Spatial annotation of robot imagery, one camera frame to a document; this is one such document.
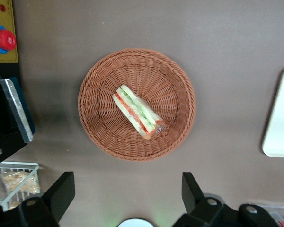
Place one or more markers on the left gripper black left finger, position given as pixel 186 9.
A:
pixel 61 194

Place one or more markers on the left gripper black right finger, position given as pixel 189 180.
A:
pixel 194 191

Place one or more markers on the triangle sandwich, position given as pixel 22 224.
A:
pixel 135 108

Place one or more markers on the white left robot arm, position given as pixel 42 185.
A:
pixel 136 223

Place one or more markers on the beige plastic tray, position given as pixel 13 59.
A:
pixel 281 123

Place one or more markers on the brown round wicker basket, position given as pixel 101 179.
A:
pixel 161 78

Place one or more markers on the rice cracker snack bag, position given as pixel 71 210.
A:
pixel 19 180

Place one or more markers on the black cooking appliance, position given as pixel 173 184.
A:
pixel 2 123

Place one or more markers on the red emergency stop button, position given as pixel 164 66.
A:
pixel 6 40

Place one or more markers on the yellow control panel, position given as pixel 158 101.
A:
pixel 9 19

